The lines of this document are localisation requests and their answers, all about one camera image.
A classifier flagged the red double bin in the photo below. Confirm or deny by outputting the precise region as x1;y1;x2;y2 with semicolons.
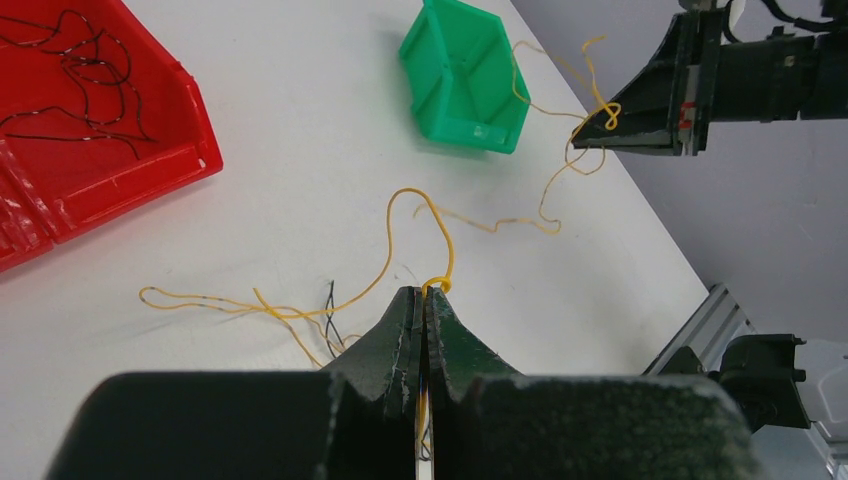
1;1;223;270

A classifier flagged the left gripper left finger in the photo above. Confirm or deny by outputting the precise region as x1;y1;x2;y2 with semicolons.
47;287;423;479

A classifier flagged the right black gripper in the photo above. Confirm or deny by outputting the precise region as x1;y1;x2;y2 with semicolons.
572;1;847;155

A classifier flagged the green bin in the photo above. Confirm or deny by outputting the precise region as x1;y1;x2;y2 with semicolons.
399;1;530;154

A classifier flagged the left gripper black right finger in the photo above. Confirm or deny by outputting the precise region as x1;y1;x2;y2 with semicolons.
424;290;762;479

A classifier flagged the wire bundle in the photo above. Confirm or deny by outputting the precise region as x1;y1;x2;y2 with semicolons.
323;280;347;356

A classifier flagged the black wire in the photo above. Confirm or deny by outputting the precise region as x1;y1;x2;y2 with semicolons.
0;8;159;160

